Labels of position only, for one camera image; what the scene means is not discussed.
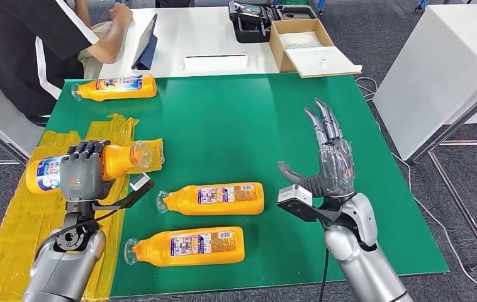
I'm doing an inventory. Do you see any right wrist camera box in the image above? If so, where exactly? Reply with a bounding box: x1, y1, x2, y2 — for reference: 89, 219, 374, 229
276, 184, 344, 224

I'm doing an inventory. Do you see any black left camera cable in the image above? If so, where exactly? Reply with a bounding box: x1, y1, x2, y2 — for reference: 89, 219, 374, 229
34, 208, 118, 259

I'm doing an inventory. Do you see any white table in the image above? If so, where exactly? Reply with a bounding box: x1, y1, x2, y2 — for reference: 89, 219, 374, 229
373, 4, 477, 162

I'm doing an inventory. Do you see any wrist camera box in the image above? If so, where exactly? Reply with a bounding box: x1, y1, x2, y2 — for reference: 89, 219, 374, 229
91, 172, 156, 211
276, 184, 344, 224

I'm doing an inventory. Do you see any black tool case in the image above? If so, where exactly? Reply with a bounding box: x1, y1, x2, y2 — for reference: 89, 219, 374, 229
228, 1, 318, 44

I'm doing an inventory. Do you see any flat white box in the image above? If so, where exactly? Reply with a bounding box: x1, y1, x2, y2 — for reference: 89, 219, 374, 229
183, 53, 249, 72

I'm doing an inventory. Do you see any white desk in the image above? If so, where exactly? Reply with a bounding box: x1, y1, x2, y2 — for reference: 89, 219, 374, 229
98, 7, 283, 80

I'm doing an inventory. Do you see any black camera cable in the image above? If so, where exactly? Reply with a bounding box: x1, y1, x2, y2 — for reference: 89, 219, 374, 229
34, 208, 118, 259
318, 245, 331, 302

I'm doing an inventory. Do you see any white foam insert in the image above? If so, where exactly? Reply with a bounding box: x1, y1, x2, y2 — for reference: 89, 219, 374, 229
278, 32, 322, 50

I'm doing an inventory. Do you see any yellow taped cardboard sheet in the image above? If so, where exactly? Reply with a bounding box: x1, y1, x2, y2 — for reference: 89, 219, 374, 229
0, 113, 165, 302

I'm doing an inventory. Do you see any open cardboard box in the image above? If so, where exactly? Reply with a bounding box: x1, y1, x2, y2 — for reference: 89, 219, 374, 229
269, 18, 363, 79

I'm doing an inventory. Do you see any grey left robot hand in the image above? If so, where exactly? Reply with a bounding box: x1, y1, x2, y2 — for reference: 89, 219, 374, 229
58, 139, 115, 203

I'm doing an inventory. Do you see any orange Tide detergent bottle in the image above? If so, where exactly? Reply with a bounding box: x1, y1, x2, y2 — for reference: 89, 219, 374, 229
123, 226, 247, 267
155, 182, 265, 216
70, 74, 158, 103
25, 140, 156, 196

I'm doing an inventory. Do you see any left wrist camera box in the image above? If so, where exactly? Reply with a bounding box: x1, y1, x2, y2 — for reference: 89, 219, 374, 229
91, 172, 156, 211

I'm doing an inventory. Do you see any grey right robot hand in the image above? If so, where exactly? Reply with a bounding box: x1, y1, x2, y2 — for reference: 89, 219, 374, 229
276, 98, 356, 199

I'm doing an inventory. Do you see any green table mat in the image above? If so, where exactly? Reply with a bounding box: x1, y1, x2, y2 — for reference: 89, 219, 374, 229
44, 74, 450, 298

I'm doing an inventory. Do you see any black chair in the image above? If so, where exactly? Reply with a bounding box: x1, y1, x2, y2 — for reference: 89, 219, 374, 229
156, 0, 196, 9

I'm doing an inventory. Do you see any person's right hand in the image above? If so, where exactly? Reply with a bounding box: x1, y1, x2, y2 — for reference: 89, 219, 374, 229
108, 2, 134, 26

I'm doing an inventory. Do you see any tablet in dark folding case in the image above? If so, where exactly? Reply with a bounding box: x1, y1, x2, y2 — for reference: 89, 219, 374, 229
131, 13, 159, 71

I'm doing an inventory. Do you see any white floor cable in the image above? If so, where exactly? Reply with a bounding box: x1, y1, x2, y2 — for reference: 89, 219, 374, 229
356, 77, 477, 300

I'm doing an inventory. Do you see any black right camera cable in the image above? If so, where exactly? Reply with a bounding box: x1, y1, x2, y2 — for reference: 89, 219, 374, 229
318, 245, 331, 302

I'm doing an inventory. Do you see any person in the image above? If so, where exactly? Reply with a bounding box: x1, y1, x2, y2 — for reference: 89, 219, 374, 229
0, 0, 134, 127

